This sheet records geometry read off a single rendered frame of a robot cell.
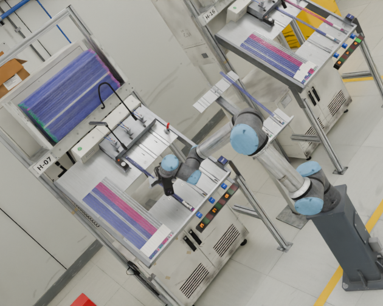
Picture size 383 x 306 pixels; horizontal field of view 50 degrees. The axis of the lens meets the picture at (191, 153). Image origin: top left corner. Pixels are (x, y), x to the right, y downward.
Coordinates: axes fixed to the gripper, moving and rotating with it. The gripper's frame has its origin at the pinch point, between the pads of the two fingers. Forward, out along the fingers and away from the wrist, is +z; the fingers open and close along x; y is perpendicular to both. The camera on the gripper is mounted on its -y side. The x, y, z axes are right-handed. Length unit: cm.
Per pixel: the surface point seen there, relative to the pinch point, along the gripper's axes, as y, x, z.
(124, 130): 39.5, 7.3, 9.9
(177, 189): -3.8, -8.3, 7.1
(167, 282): -49, 8, 50
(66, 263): -1, 69, 200
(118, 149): 29.1, 14.4, 9.6
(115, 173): 17.7, 19.8, 14.1
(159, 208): -10.4, 4.6, 7.3
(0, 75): 94, 63, 14
